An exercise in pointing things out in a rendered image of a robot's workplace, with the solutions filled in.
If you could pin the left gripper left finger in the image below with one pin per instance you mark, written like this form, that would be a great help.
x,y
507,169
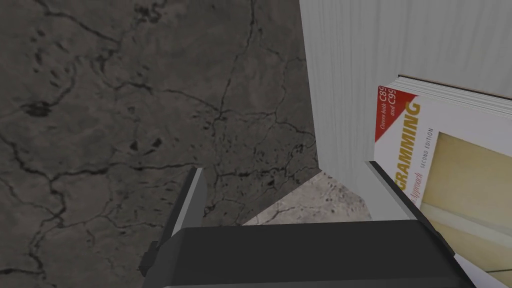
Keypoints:
x,y
191,202

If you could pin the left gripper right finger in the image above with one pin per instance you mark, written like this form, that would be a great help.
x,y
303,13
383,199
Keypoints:
x,y
404,196

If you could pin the white book with red corner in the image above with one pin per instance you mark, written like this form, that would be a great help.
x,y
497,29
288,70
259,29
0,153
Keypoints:
x,y
460,168

